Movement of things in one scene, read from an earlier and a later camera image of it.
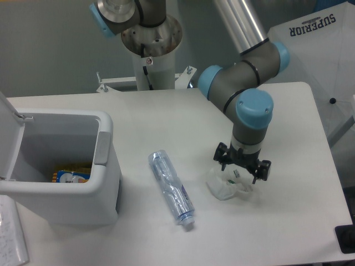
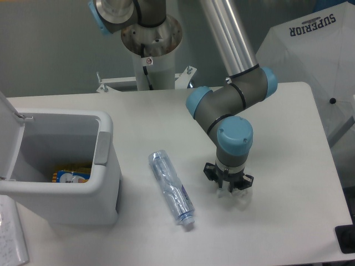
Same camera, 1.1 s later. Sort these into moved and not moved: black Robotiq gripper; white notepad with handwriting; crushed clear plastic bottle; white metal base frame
Moved: black Robotiq gripper
Not moved: crushed clear plastic bottle; white metal base frame; white notepad with handwriting
